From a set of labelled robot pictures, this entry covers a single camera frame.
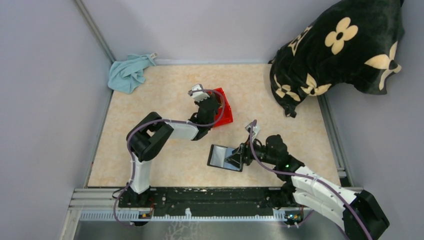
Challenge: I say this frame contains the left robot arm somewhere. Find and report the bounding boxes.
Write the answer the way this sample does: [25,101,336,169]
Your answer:
[115,89,226,208]

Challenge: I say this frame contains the red plastic bin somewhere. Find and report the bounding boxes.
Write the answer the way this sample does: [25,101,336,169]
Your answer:
[213,87,234,128]

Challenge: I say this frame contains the black leather card holder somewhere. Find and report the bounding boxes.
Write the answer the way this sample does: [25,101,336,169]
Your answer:
[207,144,244,172]

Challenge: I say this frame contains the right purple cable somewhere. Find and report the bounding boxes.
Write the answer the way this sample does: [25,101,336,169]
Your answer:
[248,119,374,240]

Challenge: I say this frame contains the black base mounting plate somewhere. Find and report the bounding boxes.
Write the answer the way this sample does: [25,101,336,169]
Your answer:
[131,187,300,217]

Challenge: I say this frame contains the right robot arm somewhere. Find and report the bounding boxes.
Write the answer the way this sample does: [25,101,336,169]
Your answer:
[222,134,390,240]

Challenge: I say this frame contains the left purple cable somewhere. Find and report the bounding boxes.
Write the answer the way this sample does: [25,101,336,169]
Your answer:
[112,88,227,228]

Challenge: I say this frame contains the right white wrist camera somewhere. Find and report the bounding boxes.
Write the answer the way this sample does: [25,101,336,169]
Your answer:
[244,122,261,135]

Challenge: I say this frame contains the purple cable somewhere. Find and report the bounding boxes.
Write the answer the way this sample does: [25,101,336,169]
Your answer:
[248,119,374,240]
[112,88,227,228]

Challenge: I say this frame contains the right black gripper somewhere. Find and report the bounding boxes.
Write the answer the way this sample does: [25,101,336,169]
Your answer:
[224,133,278,169]

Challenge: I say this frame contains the light blue cloth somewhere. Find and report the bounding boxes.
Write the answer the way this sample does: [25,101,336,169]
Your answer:
[107,52,158,94]

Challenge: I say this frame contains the aluminium front rail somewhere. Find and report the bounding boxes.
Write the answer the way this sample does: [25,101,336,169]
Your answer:
[68,187,370,222]

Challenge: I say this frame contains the black floral blanket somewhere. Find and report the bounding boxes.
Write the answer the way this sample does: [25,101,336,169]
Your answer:
[269,0,405,108]

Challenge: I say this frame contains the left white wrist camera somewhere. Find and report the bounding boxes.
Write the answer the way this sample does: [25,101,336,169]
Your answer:
[187,84,210,103]

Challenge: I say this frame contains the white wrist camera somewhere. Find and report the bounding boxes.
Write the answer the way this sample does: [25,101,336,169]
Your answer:
[187,84,210,103]
[244,122,261,135]

